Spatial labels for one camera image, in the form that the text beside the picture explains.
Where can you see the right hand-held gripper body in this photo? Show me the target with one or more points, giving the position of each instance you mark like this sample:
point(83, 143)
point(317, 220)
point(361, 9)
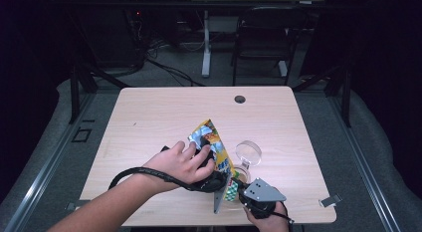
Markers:
point(262, 192)

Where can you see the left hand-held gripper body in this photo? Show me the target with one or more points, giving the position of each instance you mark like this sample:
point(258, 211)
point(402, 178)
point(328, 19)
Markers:
point(220, 197)

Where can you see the yellow seasoning bag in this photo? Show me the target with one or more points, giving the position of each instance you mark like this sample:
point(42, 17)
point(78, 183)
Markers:
point(219, 159)

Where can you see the person's left hand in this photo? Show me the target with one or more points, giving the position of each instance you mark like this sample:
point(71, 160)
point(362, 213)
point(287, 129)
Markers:
point(175, 165)

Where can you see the person's right hand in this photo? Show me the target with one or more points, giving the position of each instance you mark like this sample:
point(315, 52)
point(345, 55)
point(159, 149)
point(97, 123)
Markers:
point(275, 225)

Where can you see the white desk leg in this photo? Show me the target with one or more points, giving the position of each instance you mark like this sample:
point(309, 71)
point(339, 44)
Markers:
point(282, 69)
point(206, 59)

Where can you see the black chair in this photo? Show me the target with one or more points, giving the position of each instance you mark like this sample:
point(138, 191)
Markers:
point(265, 36)

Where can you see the dark computer cabinet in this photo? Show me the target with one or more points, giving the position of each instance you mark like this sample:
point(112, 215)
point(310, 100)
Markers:
point(109, 39)

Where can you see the metal table bracket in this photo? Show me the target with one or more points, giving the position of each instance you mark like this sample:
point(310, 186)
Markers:
point(330, 201)

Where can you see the aluminium floor rail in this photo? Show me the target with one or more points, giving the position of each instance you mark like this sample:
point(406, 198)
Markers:
point(43, 172)
point(365, 165)

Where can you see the black metal frame stand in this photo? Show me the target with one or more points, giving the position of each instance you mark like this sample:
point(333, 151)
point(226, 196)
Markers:
point(74, 92)
point(346, 99)

